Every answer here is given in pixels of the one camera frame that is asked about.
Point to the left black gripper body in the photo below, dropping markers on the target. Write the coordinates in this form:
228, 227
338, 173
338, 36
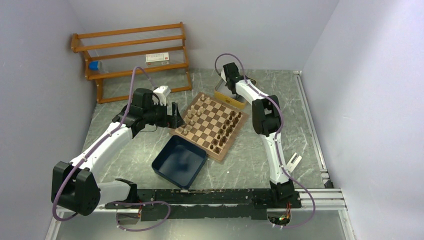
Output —
157, 115

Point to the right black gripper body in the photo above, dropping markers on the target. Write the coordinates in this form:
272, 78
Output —
234, 93

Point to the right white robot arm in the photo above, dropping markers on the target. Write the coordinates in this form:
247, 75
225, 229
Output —
267, 123

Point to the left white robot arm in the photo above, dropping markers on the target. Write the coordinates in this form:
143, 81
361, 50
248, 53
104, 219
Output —
74, 183

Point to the dark chess pieces group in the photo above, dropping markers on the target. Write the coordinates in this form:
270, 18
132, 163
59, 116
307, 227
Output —
223, 138

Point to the wooden chess board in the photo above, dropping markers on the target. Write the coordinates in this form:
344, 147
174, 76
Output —
205, 128

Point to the gold metal tin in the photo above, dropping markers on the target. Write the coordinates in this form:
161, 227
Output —
222, 93

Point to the blue square tray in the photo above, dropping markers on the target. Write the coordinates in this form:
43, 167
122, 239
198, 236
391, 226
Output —
179, 162

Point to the white red box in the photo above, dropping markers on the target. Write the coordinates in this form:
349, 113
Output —
157, 58

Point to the wooden shelf rack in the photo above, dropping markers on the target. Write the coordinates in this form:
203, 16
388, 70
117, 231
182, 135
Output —
119, 51

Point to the blue capped container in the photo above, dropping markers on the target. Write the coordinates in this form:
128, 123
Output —
94, 65

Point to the small white plastic part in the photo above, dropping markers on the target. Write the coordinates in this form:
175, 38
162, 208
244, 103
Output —
293, 162

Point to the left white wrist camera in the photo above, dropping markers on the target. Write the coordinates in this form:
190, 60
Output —
160, 95

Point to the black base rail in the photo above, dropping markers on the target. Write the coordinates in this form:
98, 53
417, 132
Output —
250, 203

